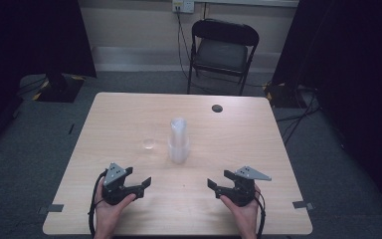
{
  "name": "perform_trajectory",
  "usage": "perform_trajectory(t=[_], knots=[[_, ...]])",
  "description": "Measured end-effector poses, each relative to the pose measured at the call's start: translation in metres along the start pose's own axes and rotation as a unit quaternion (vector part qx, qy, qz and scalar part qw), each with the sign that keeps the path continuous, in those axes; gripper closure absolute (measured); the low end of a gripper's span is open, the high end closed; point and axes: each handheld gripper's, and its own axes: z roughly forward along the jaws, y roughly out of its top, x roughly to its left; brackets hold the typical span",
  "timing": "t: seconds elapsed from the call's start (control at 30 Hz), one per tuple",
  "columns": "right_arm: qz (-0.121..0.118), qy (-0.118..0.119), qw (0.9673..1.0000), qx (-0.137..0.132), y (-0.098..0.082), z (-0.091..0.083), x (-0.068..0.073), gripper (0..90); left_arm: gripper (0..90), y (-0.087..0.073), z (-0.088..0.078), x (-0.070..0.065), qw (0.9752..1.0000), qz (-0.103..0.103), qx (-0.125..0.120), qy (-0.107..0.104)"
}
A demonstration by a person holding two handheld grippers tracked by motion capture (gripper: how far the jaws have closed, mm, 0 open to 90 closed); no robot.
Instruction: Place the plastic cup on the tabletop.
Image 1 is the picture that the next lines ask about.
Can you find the black table grommet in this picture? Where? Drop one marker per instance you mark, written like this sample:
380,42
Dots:
217,108

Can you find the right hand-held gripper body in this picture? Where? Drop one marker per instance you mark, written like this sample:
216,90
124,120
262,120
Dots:
240,191

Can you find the person's left hand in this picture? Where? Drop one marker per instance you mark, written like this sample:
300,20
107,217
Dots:
107,215

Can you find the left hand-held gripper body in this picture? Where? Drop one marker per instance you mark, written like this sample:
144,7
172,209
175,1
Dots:
114,187

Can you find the grey tape strip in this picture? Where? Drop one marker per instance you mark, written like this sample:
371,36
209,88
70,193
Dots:
54,208
301,204

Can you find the black folding chair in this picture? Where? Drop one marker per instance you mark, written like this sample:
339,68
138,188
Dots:
220,54

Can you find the person's right hand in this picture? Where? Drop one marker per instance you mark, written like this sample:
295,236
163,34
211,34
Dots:
245,215

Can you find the black curtain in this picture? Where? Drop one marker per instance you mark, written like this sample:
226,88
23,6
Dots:
351,66
30,36

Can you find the black stand base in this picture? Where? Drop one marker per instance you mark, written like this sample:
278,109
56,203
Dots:
282,96
59,89

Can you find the single transparent cup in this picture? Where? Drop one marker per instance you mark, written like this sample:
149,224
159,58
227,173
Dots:
149,143

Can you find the stack of clear plastic cups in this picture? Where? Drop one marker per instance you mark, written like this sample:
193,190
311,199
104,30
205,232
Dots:
178,142

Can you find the white wall socket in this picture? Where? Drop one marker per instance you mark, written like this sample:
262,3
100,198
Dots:
183,6

